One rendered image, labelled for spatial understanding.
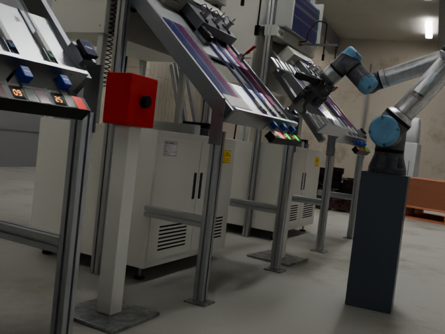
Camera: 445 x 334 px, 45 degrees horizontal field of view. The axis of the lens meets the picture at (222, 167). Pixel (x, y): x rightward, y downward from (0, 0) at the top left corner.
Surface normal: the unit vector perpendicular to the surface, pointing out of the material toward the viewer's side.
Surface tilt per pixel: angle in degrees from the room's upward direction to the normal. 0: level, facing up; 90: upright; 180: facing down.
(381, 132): 96
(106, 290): 90
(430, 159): 90
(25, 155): 90
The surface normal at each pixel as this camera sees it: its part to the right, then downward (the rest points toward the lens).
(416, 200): -0.61, -0.03
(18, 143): 0.92, 0.12
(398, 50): -0.37, 0.00
